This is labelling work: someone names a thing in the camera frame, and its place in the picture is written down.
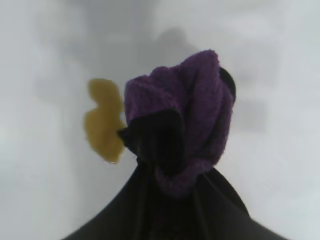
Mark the brown liquid spill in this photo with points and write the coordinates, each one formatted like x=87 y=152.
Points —
x=105 y=125

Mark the purple and black cloth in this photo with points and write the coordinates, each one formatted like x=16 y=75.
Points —
x=195 y=100

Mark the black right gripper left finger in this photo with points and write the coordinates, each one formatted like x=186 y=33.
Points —
x=125 y=212

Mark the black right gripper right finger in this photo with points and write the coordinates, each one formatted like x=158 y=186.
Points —
x=220 y=215

